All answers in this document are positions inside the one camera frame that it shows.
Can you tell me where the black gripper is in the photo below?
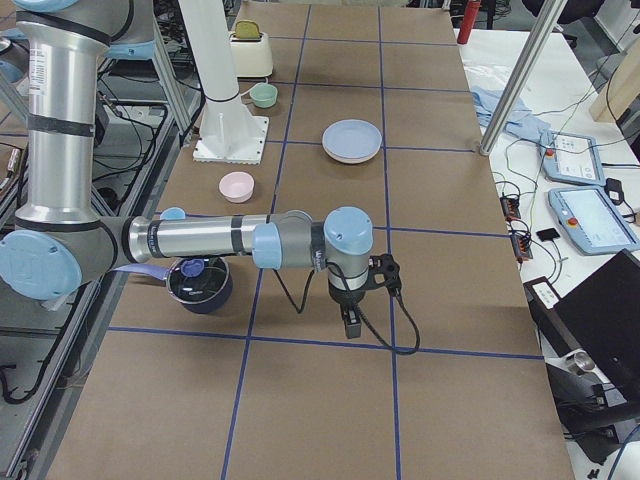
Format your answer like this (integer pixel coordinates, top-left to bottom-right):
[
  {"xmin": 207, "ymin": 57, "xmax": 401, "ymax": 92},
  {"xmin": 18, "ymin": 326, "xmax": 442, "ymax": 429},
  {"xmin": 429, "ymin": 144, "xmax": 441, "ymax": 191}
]
[{"xmin": 327, "ymin": 253, "xmax": 401, "ymax": 339}]

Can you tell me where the pink plate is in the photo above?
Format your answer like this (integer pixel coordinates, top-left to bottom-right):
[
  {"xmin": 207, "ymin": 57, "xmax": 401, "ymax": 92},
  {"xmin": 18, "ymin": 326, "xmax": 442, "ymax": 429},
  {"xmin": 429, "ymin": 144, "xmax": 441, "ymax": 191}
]
[{"xmin": 325, "ymin": 149, "xmax": 380, "ymax": 165}]

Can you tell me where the light blue plate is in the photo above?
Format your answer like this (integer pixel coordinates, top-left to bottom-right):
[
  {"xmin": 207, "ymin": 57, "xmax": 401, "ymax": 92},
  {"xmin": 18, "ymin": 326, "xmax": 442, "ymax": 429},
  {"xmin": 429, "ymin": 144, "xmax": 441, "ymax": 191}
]
[{"xmin": 322, "ymin": 119, "xmax": 382, "ymax": 157}]

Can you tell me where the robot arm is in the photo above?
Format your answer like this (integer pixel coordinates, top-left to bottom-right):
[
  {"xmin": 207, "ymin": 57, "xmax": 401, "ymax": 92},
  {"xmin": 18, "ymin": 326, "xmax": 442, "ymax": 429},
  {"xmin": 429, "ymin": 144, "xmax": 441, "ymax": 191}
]
[{"xmin": 1, "ymin": 1, "xmax": 401, "ymax": 338}]

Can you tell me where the dark blue pot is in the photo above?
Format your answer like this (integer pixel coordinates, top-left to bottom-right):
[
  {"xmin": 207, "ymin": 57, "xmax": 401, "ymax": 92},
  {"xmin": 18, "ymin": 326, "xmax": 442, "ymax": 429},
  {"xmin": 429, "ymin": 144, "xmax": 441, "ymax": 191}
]
[{"xmin": 117, "ymin": 257, "xmax": 233, "ymax": 314}]

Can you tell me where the glass pot lid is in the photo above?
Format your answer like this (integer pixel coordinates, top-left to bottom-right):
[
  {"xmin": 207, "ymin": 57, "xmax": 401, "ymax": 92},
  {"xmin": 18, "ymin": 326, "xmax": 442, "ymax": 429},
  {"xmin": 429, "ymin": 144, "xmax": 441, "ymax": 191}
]
[{"xmin": 166, "ymin": 257, "xmax": 231, "ymax": 305}]

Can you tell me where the pink bowl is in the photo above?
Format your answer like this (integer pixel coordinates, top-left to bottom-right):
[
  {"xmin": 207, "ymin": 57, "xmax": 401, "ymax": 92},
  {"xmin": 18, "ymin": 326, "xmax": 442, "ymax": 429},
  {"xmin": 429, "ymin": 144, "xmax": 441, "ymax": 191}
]
[{"xmin": 218, "ymin": 171, "xmax": 255, "ymax": 203}]

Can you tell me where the small circuit board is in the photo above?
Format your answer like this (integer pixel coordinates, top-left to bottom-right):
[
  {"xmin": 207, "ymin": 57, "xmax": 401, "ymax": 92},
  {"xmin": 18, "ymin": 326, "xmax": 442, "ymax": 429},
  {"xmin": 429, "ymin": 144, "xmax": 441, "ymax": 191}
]
[{"xmin": 500, "ymin": 196, "xmax": 521, "ymax": 222}]

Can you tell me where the light blue cup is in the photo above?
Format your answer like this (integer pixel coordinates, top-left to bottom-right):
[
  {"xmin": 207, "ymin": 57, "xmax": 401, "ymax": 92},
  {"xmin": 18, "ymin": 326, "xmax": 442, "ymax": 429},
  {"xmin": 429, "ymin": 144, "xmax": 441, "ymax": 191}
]
[{"xmin": 159, "ymin": 207, "xmax": 187, "ymax": 221}]

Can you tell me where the green bowl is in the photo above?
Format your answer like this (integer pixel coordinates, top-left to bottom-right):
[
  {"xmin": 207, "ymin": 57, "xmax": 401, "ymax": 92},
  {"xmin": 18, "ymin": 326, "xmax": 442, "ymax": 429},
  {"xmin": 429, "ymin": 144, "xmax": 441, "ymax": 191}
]
[{"xmin": 249, "ymin": 82, "xmax": 278, "ymax": 109}]

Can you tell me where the black laptop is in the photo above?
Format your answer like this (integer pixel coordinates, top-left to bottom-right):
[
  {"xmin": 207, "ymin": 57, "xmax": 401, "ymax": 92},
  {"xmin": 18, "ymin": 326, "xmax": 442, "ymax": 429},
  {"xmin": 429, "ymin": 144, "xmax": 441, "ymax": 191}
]
[{"xmin": 524, "ymin": 249, "xmax": 639, "ymax": 398}]

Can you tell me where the light blue cloth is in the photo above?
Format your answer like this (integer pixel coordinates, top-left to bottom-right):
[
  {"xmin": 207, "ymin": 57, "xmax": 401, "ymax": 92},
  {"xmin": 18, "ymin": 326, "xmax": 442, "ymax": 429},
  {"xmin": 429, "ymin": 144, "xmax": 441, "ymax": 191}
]
[{"xmin": 469, "ymin": 84, "xmax": 556, "ymax": 144}]

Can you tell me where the lower teach pendant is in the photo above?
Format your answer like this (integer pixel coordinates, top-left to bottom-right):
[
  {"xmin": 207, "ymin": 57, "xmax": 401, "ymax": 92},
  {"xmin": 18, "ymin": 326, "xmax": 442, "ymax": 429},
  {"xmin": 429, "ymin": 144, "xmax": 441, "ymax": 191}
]
[{"xmin": 547, "ymin": 186, "xmax": 639, "ymax": 256}]

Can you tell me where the teach pendant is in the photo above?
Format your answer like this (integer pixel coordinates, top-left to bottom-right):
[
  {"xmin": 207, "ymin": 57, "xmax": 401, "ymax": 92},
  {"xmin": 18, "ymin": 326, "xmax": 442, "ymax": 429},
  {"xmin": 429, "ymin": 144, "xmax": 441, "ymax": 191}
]
[
  {"xmin": 539, "ymin": 130, "xmax": 605, "ymax": 187},
  {"xmin": 547, "ymin": 186, "xmax": 639, "ymax": 256}
]

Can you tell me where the upper teach pendant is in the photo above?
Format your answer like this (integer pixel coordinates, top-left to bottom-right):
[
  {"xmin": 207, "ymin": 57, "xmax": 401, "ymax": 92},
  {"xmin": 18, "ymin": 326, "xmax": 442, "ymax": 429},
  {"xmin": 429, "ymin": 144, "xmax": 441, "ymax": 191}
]
[{"xmin": 539, "ymin": 130, "xmax": 605, "ymax": 187}]

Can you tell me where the clear plastic bag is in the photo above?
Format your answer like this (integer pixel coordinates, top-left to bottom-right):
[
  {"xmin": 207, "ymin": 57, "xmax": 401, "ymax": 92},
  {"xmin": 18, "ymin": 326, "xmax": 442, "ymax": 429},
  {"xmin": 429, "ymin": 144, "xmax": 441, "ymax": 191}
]
[{"xmin": 462, "ymin": 59, "xmax": 513, "ymax": 90}]

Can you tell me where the cream toaster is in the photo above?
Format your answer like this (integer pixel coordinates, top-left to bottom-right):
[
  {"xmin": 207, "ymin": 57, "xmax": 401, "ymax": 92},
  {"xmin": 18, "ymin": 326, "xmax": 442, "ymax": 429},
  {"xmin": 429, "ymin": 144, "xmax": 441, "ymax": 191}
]
[{"xmin": 230, "ymin": 32, "xmax": 274, "ymax": 78}]

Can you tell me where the toast slice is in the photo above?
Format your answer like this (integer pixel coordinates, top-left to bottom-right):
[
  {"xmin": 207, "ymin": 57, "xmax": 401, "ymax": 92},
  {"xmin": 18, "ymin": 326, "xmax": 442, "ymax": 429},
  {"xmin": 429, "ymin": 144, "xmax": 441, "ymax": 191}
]
[{"xmin": 233, "ymin": 20, "xmax": 261, "ymax": 41}]

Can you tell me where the red bottle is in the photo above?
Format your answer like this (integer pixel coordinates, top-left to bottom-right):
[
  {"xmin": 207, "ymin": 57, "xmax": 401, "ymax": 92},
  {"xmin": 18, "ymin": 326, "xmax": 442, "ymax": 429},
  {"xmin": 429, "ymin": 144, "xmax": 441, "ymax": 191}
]
[{"xmin": 457, "ymin": 0, "xmax": 481, "ymax": 45}]

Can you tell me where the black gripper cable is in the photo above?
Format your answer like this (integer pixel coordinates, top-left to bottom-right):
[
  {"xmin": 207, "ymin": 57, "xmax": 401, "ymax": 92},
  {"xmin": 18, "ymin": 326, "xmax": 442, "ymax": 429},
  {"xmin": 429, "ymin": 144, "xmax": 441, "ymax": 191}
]
[{"xmin": 273, "ymin": 259, "xmax": 421, "ymax": 356}]

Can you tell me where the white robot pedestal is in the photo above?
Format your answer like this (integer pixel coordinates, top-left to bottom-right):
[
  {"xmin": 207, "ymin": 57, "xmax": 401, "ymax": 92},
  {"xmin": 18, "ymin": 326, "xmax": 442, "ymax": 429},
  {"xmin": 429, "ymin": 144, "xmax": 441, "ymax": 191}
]
[{"xmin": 179, "ymin": 0, "xmax": 269, "ymax": 165}]

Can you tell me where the white toaster cable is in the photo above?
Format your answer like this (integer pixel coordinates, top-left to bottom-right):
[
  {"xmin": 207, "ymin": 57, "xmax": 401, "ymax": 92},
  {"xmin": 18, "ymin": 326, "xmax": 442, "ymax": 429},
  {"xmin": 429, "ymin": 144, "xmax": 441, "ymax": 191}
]
[{"xmin": 240, "ymin": 74, "xmax": 272, "ymax": 101}]

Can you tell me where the aluminium frame post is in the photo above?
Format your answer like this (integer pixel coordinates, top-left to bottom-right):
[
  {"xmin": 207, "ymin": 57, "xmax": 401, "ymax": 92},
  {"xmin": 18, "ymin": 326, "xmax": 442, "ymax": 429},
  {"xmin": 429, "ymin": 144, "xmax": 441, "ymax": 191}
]
[{"xmin": 479, "ymin": 0, "xmax": 567, "ymax": 156}]

